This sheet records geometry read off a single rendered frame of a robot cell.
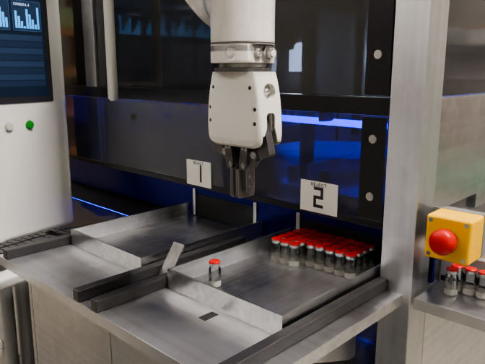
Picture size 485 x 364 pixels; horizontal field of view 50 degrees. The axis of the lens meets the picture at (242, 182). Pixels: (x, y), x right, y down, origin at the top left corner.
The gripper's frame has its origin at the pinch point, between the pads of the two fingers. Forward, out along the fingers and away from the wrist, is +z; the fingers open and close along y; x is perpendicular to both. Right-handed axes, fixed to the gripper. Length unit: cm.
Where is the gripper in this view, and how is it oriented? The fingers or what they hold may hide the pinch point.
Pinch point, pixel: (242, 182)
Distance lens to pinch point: 72.6
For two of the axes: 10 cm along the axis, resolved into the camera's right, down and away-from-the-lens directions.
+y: -7.2, -1.4, 6.8
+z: 0.0, 9.8, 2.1
